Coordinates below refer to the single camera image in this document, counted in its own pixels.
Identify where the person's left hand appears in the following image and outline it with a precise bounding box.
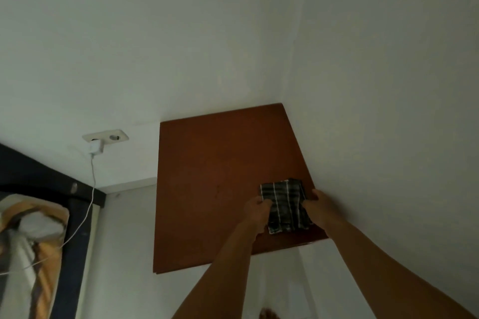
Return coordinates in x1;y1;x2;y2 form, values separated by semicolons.
243;196;274;236

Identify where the person's right hand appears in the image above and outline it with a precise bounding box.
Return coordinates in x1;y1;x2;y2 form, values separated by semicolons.
301;189;340;232

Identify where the dark plaid cloth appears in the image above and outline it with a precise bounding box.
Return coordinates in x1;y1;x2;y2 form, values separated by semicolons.
260;178;314;235

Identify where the person's right forearm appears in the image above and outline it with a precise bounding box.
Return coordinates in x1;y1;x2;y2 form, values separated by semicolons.
315;218;478;319

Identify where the person's left forearm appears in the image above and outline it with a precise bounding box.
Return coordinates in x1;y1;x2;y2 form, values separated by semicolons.
170;218;268;319

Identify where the orange and white patterned pillow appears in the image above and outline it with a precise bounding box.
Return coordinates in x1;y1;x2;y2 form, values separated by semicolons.
0;192;71;319

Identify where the white wall socket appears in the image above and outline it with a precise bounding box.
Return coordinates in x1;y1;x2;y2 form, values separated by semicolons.
82;129;129;144

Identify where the white charger cable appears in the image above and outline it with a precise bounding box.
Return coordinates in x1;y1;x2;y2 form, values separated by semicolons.
0;153;97;277

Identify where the black bed frame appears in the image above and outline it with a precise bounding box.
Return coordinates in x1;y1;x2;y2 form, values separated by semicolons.
0;143;107;319

